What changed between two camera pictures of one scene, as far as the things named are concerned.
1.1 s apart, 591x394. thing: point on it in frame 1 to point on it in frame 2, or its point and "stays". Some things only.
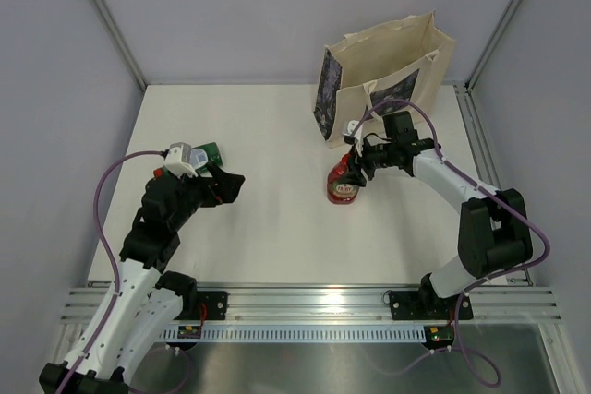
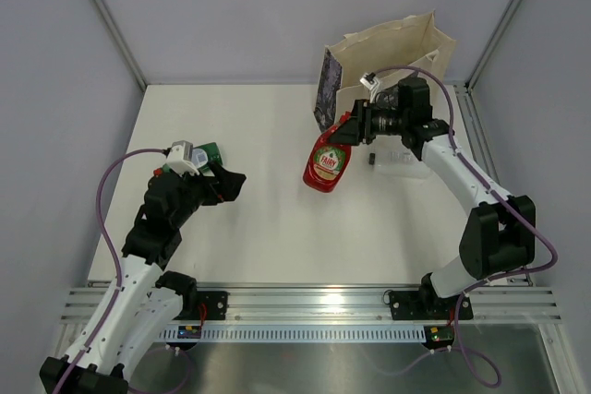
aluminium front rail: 331,305 stays
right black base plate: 428,305 stays
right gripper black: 355,176 to 358,127
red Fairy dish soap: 340,170 to 328,162
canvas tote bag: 409,60 stays
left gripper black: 221,188 stays
